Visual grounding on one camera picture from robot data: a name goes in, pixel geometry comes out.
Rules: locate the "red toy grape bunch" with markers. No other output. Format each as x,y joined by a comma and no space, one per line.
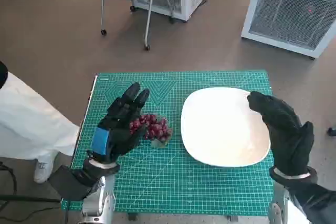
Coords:
157,129

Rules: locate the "person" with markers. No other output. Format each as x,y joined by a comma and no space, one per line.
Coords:
29,119

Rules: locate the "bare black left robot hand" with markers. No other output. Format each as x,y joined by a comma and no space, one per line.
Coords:
120,132

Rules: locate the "white plate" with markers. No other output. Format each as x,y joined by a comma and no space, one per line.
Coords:
220,129

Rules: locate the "black table bracket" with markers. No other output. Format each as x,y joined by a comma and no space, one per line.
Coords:
132,216

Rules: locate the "black caster wheel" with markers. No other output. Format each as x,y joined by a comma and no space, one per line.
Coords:
332,131

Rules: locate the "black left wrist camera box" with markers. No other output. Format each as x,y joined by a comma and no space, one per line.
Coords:
71,182

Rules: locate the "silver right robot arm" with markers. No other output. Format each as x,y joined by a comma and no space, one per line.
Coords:
278,208

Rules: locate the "green cutting mat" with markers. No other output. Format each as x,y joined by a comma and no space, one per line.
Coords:
162,176

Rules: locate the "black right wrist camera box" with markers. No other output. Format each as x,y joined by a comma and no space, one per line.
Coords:
317,203

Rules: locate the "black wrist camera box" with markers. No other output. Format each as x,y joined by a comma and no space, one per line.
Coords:
317,203
71,182

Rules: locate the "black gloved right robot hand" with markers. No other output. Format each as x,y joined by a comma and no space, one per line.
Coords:
286,134

